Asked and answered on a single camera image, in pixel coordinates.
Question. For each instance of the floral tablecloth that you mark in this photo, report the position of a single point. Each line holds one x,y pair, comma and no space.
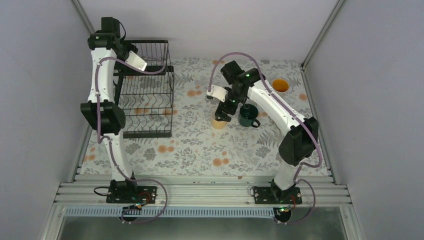
195,148

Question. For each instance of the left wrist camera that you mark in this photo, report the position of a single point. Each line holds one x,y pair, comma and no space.
136,61

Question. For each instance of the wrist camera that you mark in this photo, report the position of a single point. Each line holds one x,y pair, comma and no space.
217,92
136,61

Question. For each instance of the dark green mug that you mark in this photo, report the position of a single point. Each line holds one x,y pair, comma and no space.
247,116

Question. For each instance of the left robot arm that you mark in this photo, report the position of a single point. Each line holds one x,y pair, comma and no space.
101,110

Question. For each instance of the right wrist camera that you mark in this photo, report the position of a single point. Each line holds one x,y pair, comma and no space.
217,92

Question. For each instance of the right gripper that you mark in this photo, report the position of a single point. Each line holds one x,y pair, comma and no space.
231,110

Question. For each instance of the slotted cable duct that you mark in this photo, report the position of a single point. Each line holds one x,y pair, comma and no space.
171,212

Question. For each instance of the aluminium rail frame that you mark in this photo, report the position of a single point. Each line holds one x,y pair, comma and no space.
204,191

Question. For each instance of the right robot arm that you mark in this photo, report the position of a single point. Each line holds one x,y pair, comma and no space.
300,133

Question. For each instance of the floral white mug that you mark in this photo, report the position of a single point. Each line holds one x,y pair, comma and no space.
281,86

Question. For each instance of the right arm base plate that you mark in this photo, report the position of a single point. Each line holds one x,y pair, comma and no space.
273,195

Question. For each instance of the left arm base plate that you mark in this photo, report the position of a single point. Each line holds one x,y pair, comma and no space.
141,195

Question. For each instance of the yellow cup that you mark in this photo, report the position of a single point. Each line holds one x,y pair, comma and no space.
218,125

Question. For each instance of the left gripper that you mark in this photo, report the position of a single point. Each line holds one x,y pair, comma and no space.
130,45

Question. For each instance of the black wire dish rack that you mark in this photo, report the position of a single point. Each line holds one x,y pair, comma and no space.
147,100

